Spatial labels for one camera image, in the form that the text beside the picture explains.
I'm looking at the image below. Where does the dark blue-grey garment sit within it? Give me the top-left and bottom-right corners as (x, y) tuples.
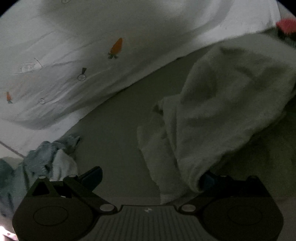
(0, 134), (81, 218)

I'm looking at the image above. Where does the red folded garment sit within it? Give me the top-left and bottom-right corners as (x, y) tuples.
(276, 17), (296, 37)

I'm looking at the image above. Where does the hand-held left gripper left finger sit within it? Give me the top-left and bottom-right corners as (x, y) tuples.
(30, 166), (117, 214)

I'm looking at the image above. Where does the grey fleece zip hoodie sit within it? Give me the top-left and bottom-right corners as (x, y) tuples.
(137, 32), (296, 205)

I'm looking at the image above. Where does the thin dark cord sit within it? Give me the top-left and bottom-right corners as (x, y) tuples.
(0, 140), (26, 158)

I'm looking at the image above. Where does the carrot print white sheet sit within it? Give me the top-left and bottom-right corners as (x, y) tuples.
(0, 0), (285, 154)

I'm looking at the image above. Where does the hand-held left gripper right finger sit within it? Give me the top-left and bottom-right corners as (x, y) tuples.
(181, 171), (269, 215)

